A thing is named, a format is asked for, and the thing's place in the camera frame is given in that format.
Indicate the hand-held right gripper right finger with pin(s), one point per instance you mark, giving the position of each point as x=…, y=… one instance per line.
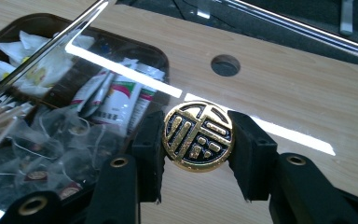
x=253, y=155

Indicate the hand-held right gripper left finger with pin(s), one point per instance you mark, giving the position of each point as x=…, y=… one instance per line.
x=149, y=155

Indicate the black rectangular box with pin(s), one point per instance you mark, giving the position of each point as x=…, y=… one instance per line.
x=112, y=46

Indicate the white sachet red green print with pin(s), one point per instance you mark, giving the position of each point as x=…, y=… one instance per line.
x=101, y=96
x=121, y=102
x=146, y=96
x=88, y=88

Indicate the pile of clear tea bags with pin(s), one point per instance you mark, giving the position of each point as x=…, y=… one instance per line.
x=59, y=143

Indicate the white packet yellow print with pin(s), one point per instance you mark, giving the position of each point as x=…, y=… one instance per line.
x=42, y=74

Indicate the white paper packet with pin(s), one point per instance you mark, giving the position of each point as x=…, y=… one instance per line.
x=0, y=70
x=31, y=40

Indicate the metal rail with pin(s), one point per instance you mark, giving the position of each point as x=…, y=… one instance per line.
x=307, y=31

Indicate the grey metal post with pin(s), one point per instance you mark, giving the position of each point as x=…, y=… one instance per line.
x=346, y=17

